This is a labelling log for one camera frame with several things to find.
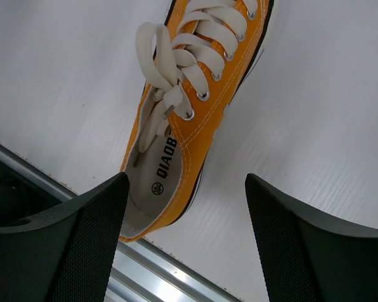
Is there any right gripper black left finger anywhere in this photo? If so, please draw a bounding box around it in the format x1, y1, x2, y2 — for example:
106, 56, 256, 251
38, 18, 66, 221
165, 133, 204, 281
0, 172, 129, 301

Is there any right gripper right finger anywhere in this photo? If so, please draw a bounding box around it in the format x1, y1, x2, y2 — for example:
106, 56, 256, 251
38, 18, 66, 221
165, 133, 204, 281
245, 174, 378, 301

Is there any orange canvas sneaker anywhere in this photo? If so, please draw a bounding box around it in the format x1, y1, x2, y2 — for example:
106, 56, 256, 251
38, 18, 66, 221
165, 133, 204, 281
119, 0, 274, 242

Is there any aluminium mounting rail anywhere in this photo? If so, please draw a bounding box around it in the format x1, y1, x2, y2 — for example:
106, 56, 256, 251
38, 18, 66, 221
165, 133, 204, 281
0, 145, 236, 301

